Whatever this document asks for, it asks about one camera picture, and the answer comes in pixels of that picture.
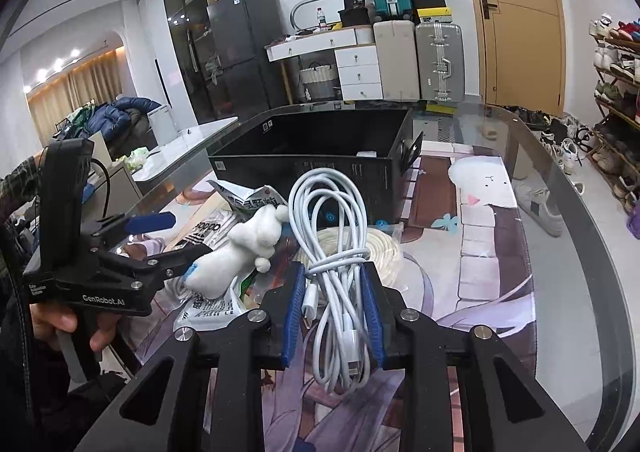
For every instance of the beige slipper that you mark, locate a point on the beige slipper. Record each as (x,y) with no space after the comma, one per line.
(490,131)

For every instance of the black paper bag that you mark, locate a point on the black paper bag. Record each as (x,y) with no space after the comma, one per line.
(354,7)

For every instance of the white cabinet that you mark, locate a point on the white cabinet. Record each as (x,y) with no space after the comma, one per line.
(161,125)

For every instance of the white plush toy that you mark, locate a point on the white plush toy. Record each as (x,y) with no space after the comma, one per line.
(230,257)

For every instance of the oval metal frame mirror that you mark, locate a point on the oval metal frame mirror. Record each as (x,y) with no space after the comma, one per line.
(300,7)

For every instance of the clear bag black print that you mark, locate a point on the clear bag black print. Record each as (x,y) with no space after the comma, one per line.
(205,232)

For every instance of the blue puffer jacket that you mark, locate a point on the blue puffer jacket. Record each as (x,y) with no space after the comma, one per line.
(120,117)

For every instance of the white desk with drawers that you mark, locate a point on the white desk with drawers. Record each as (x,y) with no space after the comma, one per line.
(360,62)

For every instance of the wooden door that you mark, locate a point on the wooden door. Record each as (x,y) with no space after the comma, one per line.
(525,57)

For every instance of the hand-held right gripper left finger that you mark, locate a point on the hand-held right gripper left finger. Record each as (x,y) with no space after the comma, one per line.
(295,312)

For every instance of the rows of racked shoes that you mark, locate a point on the rows of racked shoes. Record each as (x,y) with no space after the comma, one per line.
(617,67)

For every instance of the green white plastic bag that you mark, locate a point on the green white plastic bag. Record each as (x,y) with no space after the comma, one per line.
(136,158)

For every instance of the beige curtains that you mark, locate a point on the beige curtains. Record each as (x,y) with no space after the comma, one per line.
(75,82)

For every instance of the pile of loose shoes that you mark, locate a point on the pile of loose shoes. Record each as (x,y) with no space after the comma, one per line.
(560,142)

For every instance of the plain black shoe box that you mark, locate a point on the plain black shoe box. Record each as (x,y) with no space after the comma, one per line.
(429,2)

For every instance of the dark refrigerator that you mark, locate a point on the dark refrigerator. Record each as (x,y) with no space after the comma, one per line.
(245,57)

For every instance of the wooden shoe rack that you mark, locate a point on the wooden shoe rack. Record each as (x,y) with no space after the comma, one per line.
(612,130)

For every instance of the white sneaker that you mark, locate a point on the white sneaker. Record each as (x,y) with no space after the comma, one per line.
(542,209)

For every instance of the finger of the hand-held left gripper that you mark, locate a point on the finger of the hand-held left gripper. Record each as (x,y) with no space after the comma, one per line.
(170,260)
(150,223)

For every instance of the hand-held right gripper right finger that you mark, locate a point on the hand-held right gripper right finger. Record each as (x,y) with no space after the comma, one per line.
(372,317)

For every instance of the water bottle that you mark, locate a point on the water bottle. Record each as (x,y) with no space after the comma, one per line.
(321,20)

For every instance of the black white patterned rug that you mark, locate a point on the black white patterned rug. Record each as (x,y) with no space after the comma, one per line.
(435,130)

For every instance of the beige suitcase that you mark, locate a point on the beige suitcase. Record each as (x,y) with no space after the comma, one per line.
(395,60)

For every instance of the printed desk mat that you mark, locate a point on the printed desk mat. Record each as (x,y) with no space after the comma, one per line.
(480,252)

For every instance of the silver suitcase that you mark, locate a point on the silver suitcase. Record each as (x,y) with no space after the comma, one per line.
(440,62)

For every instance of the person's plaid shirt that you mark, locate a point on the person's plaid shirt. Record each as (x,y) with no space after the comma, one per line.
(17,187)

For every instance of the dark glass cabinet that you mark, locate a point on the dark glass cabinet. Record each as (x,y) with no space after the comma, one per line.
(185,32)

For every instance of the white printed packet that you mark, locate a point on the white printed packet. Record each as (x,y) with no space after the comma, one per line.
(210,307)
(245,199)

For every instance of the white marble table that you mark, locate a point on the white marble table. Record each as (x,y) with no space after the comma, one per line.
(200,137)

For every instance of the person's left hand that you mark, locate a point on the person's left hand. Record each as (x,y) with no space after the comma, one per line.
(50,317)

